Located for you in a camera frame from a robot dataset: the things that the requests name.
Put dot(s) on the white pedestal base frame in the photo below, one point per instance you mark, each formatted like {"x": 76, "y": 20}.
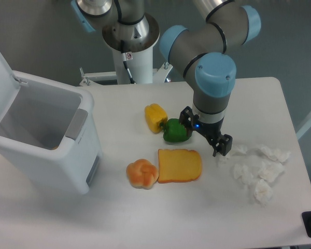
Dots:
{"x": 160, "y": 75}

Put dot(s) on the white trash can body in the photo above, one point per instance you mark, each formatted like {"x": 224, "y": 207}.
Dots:
{"x": 47, "y": 131}

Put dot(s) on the crumpled white tissue top-right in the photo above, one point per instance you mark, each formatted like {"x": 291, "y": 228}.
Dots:
{"x": 275, "y": 154}

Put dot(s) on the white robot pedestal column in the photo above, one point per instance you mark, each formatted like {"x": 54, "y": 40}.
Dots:
{"x": 140, "y": 65}

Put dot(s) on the green bell pepper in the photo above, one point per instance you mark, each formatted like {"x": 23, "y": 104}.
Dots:
{"x": 174, "y": 131}

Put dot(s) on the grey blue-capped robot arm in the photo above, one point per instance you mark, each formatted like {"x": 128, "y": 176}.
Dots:
{"x": 200, "y": 57}

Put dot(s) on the crumpled white tissue middle-left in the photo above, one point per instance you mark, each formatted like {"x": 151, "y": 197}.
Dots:
{"x": 243, "y": 172}

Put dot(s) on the yellow bell pepper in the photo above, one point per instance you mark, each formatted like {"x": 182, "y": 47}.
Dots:
{"x": 156, "y": 117}

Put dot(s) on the crumpled white tissue bottom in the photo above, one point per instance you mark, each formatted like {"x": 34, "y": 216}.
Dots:
{"x": 263, "y": 192}

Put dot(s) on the crumpled white tissue top-left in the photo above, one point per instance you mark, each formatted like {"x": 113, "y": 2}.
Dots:
{"x": 239, "y": 149}

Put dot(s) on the crumpled white tissue middle-right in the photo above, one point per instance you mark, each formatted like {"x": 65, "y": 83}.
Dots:
{"x": 269, "y": 171}

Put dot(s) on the toast bread slice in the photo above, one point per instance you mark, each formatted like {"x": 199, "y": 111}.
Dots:
{"x": 179, "y": 165}

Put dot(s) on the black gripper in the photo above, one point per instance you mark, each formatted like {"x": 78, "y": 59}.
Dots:
{"x": 221, "y": 143}

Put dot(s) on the round knotted bread roll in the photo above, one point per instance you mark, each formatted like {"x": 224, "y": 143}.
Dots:
{"x": 142, "y": 174}

